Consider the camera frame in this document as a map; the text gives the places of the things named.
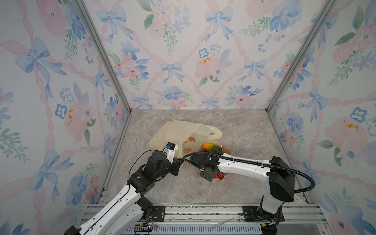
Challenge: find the red-yellow mango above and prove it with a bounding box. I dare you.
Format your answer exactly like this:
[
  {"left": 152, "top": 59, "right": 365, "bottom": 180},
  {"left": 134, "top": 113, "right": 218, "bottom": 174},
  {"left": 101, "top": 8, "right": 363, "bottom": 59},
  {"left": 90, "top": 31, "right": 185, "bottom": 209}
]
[{"left": 214, "top": 173, "right": 224, "bottom": 180}]

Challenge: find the green-orange mango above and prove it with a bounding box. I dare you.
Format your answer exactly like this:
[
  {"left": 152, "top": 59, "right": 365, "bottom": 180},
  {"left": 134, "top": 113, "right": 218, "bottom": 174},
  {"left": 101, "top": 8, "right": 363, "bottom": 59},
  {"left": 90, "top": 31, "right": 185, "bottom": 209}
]
[{"left": 202, "top": 143, "right": 223, "bottom": 152}]

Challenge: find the yellow plastic bag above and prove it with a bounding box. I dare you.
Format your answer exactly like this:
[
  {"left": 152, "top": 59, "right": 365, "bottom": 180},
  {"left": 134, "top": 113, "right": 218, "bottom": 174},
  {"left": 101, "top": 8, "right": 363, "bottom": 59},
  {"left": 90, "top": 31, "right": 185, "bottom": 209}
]
[{"left": 148, "top": 120, "right": 222, "bottom": 158}]

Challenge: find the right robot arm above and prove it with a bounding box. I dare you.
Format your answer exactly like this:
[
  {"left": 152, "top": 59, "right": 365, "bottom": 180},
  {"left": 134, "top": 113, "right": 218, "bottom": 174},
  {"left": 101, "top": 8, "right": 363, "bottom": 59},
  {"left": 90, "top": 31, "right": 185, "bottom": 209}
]
[{"left": 184, "top": 152, "right": 295, "bottom": 223}]

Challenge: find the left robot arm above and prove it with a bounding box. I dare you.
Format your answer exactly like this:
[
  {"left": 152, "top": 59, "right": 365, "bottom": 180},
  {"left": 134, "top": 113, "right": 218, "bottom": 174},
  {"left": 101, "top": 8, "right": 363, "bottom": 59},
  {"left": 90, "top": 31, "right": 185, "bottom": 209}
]
[{"left": 64, "top": 150, "right": 184, "bottom": 235}]

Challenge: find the pink scalloped fruit plate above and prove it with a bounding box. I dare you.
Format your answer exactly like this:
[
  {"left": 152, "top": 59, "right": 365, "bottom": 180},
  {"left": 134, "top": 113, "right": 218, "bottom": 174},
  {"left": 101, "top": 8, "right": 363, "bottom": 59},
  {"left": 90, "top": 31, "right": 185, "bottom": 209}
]
[{"left": 197, "top": 141, "right": 232, "bottom": 177}]

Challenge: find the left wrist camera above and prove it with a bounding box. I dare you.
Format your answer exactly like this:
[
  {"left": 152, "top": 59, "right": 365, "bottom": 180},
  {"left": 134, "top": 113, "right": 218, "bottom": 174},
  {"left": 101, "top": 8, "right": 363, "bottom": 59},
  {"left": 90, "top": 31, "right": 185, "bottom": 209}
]
[{"left": 163, "top": 142, "right": 178, "bottom": 164}]

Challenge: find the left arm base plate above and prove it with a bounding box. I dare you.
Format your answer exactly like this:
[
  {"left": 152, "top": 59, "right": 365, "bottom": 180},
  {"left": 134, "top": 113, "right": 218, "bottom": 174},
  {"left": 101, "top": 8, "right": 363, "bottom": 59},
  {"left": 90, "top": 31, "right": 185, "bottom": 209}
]
[{"left": 147, "top": 206, "right": 166, "bottom": 222}]

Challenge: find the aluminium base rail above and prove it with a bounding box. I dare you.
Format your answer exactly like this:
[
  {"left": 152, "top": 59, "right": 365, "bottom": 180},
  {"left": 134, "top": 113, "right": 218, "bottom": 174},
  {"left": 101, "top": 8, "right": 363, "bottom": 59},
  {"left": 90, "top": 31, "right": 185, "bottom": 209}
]
[{"left": 74, "top": 203, "right": 334, "bottom": 235}]

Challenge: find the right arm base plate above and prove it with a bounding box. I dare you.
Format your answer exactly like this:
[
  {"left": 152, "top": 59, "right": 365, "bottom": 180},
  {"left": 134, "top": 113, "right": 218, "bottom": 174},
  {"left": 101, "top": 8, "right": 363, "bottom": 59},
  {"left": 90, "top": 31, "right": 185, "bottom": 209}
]
[{"left": 241, "top": 206, "right": 285, "bottom": 222}]

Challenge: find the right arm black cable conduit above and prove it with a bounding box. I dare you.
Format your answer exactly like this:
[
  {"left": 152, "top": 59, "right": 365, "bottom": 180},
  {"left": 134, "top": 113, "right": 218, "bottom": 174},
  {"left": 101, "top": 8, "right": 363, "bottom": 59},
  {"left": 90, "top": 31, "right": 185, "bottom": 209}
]
[{"left": 183, "top": 152, "right": 316, "bottom": 194}]

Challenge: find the left aluminium corner post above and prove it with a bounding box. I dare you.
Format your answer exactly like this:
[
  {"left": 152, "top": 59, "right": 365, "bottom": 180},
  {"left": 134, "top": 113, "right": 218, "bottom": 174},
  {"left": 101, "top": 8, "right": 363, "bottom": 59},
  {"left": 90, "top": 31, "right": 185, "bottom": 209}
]
[{"left": 72, "top": 0, "right": 131, "bottom": 115}]

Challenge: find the aluminium corner post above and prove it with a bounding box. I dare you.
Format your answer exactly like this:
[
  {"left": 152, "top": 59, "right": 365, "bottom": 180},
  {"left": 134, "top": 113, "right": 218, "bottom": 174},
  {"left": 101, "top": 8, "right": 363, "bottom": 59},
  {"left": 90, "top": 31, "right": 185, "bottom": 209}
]
[
  {"left": 72, "top": 0, "right": 131, "bottom": 115},
  {"left": 266, "top": 0, "right": 337, "bottom": 115}
]

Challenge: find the right aluminium corner post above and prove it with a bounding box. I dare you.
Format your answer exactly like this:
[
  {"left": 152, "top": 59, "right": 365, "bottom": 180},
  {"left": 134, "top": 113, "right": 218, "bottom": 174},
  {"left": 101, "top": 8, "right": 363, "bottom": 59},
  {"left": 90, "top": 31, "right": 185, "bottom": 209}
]
[{"left": 266, "top": 0, "right": 337, "bottom": 115}]

